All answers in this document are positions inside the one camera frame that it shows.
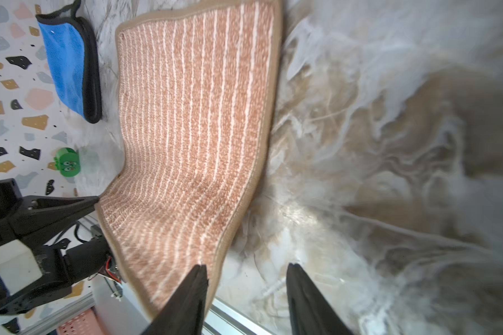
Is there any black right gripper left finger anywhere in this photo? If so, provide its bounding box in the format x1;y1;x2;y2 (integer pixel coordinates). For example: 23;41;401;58
142;265;208;335

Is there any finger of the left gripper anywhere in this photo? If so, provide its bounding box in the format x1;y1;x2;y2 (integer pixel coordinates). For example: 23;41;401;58
0;237;110;315

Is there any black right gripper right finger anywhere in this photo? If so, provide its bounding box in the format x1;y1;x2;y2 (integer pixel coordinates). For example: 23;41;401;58
286;263;353;335

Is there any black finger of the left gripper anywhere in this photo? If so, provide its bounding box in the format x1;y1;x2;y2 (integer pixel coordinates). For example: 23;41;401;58
19;196;99;247

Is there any blue dishcloth with black trim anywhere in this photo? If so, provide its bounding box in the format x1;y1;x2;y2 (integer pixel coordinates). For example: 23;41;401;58
36;1;102;124

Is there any pink striped dishcloth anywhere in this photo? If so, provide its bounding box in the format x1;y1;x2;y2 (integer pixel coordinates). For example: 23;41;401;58
96;1;283;318

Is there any green toy figure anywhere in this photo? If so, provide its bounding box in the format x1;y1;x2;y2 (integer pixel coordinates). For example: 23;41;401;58
54;147;80;178

